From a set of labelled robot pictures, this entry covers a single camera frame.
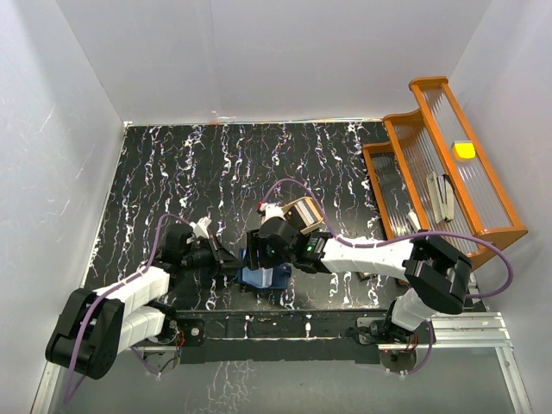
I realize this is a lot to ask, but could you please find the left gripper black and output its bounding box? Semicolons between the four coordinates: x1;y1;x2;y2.
182;234;245;278

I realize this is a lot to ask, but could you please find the blue leather card holder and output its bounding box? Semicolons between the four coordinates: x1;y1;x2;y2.
237;264;292;290

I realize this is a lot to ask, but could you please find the beige oval card tray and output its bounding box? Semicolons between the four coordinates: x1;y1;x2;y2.
282;197;323;235

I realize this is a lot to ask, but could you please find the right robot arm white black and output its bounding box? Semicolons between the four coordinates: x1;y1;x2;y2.
244;217;472;343

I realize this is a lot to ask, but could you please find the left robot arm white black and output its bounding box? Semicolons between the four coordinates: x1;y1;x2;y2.
45;218;242;380

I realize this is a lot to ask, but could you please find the stack of credit cards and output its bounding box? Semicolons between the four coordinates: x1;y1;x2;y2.
286;200;320;230

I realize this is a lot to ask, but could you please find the white item on lower shelf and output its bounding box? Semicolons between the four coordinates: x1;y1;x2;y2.
407;210;422;233

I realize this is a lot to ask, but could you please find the orange wooden tiered shelf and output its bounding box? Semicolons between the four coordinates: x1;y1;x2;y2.
362;77;528;250

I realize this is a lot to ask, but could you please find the yellow sticky note block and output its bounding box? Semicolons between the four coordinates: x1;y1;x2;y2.
451;141;477;162

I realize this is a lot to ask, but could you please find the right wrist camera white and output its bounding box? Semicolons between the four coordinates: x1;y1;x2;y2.
258;202;285;224

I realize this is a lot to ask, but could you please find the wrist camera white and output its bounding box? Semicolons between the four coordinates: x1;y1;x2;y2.
258;202;285;224
191;216;211;240

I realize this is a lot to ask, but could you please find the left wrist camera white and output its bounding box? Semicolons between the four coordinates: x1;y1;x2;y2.
191;216;211;240

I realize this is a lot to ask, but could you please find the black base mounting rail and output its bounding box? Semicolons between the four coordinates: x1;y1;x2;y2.
141;301;436;367

